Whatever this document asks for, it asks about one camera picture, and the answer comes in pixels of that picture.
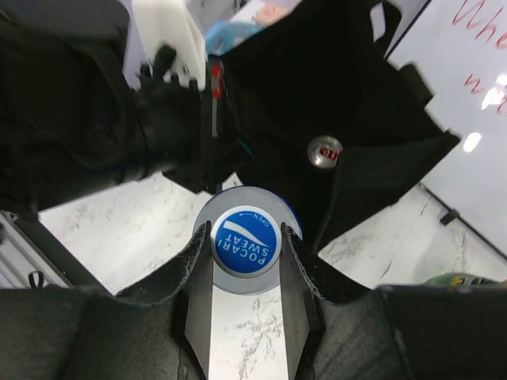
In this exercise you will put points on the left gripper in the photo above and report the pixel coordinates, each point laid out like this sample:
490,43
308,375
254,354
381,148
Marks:
220,146

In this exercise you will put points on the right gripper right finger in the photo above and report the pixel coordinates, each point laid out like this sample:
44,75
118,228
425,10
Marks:
336,328

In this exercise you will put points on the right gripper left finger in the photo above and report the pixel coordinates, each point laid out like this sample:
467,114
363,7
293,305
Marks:
158,328

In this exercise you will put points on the blue label water bottle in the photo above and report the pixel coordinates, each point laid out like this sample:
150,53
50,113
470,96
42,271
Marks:
246,239

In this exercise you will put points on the red silver beverage can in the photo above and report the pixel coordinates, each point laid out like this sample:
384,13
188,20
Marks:
323,151

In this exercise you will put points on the black canvas bag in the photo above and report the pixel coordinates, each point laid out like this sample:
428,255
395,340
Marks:
316,72

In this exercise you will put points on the green glass Perrier bottle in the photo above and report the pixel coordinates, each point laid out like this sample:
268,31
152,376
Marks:
462,279

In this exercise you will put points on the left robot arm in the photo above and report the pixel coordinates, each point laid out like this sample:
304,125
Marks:
95,94

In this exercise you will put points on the light blue headphones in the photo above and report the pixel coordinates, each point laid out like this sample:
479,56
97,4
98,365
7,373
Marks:
225,35

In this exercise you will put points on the small pink box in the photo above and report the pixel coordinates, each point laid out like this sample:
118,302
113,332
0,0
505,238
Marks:
269,14

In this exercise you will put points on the whiteboard with red writing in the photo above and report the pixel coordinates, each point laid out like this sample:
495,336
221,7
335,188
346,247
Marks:
460,49

